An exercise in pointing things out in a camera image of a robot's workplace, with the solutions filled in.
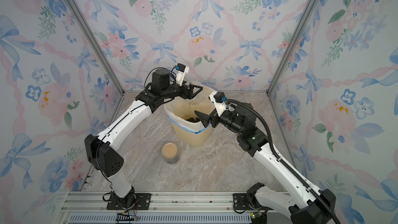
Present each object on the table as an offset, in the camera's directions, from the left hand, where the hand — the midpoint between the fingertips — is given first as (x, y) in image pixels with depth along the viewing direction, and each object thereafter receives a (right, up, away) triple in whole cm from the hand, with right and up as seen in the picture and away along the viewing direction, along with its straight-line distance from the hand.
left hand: (197, 84), depth 74 cm
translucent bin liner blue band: (-10, -14, +18) cm, 25 cm away
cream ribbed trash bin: (-4, -21, -2) cm, 21 cm away
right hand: (+3, -9, -9) cm, 13 cm away
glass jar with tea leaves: (-1, -8, +1) cm, 8 cm away
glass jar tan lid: (-15, -33, +6) cm, 37 cm away
